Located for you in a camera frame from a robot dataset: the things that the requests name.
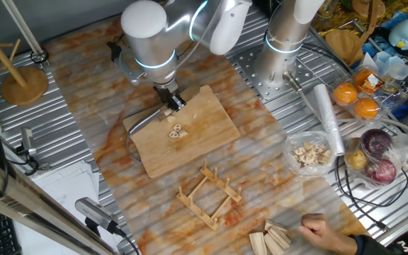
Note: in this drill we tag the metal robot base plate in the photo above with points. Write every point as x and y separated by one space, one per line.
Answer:
250 76

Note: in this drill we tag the bag of lotus root slices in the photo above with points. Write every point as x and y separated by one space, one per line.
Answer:
308 154

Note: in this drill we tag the small grey camera on clamp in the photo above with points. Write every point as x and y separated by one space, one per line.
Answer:
27 140

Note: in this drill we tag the steel kitchen cleaver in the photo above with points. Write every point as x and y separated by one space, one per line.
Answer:
144 122

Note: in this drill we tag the orange fruit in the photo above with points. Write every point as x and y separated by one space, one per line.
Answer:
365 108
345 93
360 78

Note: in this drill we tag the orange marble pattern mat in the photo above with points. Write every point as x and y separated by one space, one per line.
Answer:
83 88

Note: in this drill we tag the red onion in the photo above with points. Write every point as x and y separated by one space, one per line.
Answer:
375 141
381 171

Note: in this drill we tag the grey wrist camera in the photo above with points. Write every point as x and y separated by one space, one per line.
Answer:
122 63

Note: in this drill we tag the light wooden block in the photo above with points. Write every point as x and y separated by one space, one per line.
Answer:
271 246
275 225
282 238
258 244

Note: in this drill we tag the aluminium frame bar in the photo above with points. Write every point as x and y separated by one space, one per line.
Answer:
30 209

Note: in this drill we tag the wooden stand with round base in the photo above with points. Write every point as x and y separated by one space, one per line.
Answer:
344 46

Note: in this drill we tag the yellow patterned cloth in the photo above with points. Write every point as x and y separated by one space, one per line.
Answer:
342 16

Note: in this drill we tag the wooden peg rack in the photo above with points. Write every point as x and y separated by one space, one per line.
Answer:
221 184

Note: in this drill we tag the person's bare hand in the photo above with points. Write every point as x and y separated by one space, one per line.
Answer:
319 230

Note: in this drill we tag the round wooden lid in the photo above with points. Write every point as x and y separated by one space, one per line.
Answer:
25 86

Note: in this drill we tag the light blue plush toy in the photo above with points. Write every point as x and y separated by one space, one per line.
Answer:
404 33

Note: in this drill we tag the stack of white papers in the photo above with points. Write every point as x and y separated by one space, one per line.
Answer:
66 187

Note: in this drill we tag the thin pale peel sliver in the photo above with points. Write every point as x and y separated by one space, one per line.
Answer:
166 153

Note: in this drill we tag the wooden cutting board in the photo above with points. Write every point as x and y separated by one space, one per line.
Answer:
207 117

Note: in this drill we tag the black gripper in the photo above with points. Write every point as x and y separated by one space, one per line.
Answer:
164 91

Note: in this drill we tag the clear plastic measuring cup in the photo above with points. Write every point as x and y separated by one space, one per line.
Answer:
397 67

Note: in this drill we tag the white tripod leg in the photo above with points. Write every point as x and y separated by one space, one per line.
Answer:
21 28

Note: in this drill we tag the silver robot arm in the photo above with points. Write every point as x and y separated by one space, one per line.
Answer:
154 39

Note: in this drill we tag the lotus root end slice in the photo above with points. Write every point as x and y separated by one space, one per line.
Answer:
183 133

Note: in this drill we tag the silver camera on mount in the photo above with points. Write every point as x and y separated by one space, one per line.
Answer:
94 212

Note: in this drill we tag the clear plastic produce bag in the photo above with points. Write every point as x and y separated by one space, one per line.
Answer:
407 148

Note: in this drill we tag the roll of clear plastic bags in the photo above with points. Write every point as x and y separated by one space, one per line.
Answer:
328 113

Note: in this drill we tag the lotus root slice with holes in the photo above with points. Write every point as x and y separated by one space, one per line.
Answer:
173 134
177 127

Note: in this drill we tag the oranges in bag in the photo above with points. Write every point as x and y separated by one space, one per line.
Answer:
384 95

